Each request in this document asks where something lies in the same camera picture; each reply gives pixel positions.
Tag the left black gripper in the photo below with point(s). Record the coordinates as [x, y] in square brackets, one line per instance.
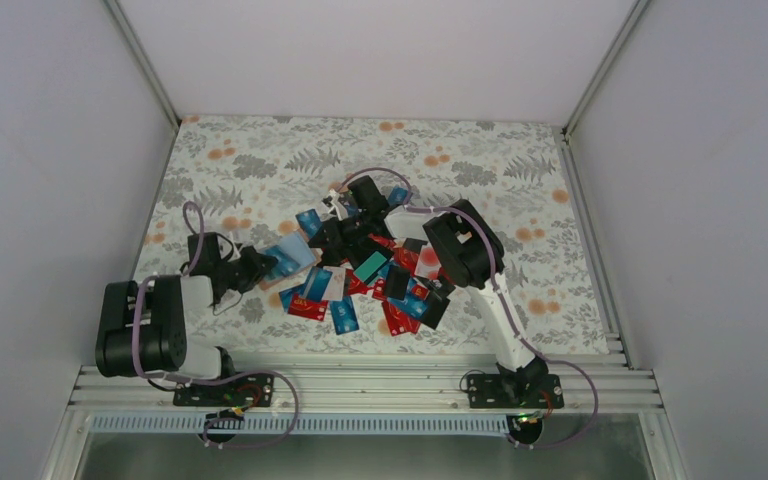
[257, 272]

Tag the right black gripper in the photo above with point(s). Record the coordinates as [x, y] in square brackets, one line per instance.
[338, 239]

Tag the teal striped card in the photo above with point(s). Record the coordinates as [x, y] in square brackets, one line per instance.
[367, 271]

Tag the tan leather card holder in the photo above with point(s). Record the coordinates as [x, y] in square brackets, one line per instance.
[292, 255]

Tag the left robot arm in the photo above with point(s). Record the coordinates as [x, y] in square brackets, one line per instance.
[142, 328]

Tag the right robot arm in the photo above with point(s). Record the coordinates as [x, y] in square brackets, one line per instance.
[470, 255]

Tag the blue card far left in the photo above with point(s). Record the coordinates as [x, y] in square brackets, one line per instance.
[310, 222]

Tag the white floral card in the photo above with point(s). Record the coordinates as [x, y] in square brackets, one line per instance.
[337, 287]

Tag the blue card lower left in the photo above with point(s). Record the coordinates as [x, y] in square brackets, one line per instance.
[312, 288]

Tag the blue card top right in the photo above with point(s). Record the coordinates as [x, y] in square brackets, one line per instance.
[399, 196]

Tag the red card bottom left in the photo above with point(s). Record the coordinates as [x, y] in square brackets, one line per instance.
[306, 308]

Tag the red card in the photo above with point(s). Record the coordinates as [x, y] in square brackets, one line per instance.
[306, 308]
[398, 322]

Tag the blue logo card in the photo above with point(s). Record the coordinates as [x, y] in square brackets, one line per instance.
[410, 304]

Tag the red card bottom centre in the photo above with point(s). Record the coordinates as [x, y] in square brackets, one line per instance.
[398, 322]

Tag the black card bottom right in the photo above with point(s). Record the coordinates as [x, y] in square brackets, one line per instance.
[435, 308]

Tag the floral patterned table mat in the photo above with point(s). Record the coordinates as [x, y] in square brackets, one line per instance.
[246, 177]

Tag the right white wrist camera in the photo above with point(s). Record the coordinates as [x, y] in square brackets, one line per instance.
[334, 206]

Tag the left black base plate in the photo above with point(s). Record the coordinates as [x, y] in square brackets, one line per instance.
[254, 390]

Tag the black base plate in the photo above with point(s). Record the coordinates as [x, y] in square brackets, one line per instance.
[490, 391]
[254, 390]

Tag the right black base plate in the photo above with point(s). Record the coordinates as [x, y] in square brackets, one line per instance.
[490, 391]

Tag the aluminium rail frame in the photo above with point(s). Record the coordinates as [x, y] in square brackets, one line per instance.
[393, 383]

